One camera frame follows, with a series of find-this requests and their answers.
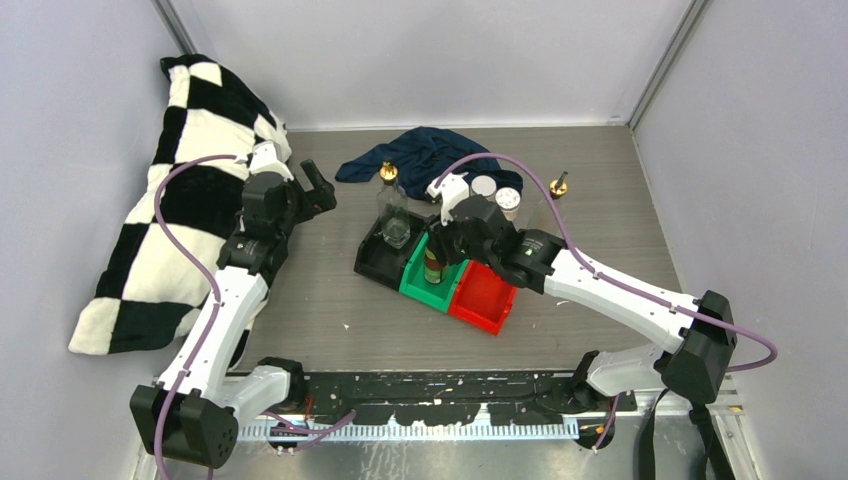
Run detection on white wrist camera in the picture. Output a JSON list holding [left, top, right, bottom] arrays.
[[426, 173, 470, 226], [248, 140, 295, 181]]

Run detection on clear glass cruet gold spout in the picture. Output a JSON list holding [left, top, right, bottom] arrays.
[[376, 161, 411, 249]]

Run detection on green plastic bin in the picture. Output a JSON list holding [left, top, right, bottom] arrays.
[[399, 233, 469, 313]]

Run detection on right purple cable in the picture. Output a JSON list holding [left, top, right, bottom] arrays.
[[433, 152, 779, 452]]

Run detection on purple cable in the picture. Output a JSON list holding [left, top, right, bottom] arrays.
[[433, 152, 779, 452], [152, 154, 252, 480]]

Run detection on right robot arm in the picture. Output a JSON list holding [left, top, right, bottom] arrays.
[[425, 195, 737, 413]]

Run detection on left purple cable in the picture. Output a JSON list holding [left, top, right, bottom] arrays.
[[152, 154, 252, 480]]

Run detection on dark blue shorts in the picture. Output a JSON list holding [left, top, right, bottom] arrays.
[[335, 127, 524, 201]]

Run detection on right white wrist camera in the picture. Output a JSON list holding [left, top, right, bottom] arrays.
[[426, 173, 470, 226]]

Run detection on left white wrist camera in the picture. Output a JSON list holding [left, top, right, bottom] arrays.
[[248, 140, 295, 181]]

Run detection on black plastic bin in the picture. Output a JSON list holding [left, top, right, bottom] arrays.
[[354, 212, 427, 291]]

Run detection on black white checkered blanket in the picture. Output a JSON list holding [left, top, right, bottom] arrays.
[[69, 54, 292, 355]]

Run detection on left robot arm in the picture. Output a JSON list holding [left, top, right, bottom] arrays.
[[130, 155, 337, 479]]

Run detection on black strap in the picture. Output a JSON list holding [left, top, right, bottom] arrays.
[[637, 390, 737, 480]]

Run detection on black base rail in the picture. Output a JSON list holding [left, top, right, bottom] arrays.
[[268, 370, 611, 426]]

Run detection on spice jar plain lid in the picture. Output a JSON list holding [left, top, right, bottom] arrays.
[[470, 175, 498, 201]]

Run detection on sauce bottle yellow cap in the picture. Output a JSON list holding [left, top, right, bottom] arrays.
[[423, 247, 445, 285]]

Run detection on spice jar perforated lid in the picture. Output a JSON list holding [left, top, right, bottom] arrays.
[[494, 187, 521, 221]]

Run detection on brown oil cruet gold spout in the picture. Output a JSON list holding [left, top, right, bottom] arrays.
[[526, 171, 569, 236]]

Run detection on red plastic bin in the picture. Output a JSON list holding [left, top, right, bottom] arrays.
[[448, 261, 517, 336]]

